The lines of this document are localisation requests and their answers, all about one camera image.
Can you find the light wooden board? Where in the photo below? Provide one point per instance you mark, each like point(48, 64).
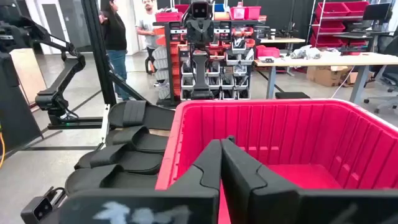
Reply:
point(29, 74)

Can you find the person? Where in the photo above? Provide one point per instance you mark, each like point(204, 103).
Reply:
point(115, 34)
point(149, 28)

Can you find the red plastic bin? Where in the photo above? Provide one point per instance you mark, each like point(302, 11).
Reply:
point(280, 130)

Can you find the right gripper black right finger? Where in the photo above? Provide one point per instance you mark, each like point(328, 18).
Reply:
point(267, 205)

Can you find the crumpled grey plastic bags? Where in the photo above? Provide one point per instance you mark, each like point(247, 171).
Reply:
point(306, 53)

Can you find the black low stool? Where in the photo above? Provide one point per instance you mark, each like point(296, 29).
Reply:
point(292, 95)

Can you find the brown cardboard box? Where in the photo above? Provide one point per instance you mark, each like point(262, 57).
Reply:
point(325, 76)

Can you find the black office chair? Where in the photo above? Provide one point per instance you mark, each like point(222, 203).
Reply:
point(390, 68)

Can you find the long light wood table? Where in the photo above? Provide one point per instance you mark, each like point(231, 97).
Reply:
point(326, 59)

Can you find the black mounting rail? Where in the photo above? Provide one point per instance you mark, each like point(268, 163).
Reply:
point(81, 123)

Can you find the storage rack with small bins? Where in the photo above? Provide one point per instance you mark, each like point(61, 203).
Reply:
point(236, 65)

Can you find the large black panel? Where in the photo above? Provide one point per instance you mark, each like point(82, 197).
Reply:
point(15, 118)

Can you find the red bin shelf rack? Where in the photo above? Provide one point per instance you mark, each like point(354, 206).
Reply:
point(314, 18)

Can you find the small light wood table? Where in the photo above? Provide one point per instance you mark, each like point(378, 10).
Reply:
point(281, 40)

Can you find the black computer monitor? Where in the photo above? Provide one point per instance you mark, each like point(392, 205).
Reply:
point(376, 12)

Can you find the dark desk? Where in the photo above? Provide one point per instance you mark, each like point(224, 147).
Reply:
point(354, 36)

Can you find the black aluminium frame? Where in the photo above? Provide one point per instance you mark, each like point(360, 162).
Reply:
point(98, 46)

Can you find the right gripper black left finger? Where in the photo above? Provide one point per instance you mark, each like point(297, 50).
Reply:
point(186, 205)

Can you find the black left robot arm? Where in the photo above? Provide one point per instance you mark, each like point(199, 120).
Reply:
point(200, 71)

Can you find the small black camera box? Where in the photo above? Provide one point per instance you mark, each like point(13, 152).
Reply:
point(40, 208)

